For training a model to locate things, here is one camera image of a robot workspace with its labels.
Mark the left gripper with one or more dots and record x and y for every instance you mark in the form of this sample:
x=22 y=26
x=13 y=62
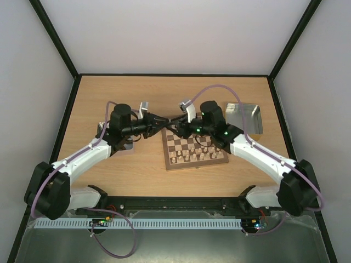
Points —
x=152 y=128

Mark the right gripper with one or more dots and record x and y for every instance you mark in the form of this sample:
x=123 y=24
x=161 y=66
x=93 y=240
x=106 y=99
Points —
x=184 y=127

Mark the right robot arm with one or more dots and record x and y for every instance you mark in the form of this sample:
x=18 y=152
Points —
x=294 y=192

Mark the wooden chess board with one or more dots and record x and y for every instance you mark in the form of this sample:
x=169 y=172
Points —
x=172 y=144

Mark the left metal tin tray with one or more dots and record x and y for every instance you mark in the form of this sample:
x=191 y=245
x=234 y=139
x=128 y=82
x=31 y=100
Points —
x=126 y=149

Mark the metal tin tray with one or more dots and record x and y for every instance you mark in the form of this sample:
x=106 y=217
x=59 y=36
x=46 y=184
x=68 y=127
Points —
x=126 y=149
x=250 y=112

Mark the right metal tin tray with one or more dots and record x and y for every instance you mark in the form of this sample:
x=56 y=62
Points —
x=250 y=112

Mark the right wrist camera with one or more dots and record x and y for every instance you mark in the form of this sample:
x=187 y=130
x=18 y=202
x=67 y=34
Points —
x=188 y=109

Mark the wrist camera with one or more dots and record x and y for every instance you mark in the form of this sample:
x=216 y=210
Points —
x=143 y=109
x=188 y=109

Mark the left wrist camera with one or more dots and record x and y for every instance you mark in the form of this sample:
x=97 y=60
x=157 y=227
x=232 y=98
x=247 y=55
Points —
x=143 y=109

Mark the black frame base rail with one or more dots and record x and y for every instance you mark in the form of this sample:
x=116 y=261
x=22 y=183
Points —
x=227 y=206

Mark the light blue cable duct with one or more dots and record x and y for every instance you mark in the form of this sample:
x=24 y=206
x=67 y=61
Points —
x=141 y=224

